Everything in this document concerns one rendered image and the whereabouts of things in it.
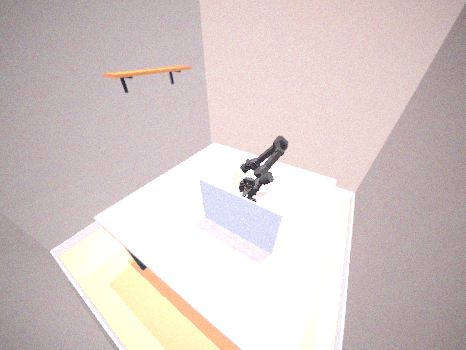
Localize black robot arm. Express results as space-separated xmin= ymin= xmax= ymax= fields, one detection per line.
xmin=240 ymin=136 xmax=289 ymax=187

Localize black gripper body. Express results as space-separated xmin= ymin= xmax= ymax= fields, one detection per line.
xmin=243 ymin=177 xmax=260 ymax=202

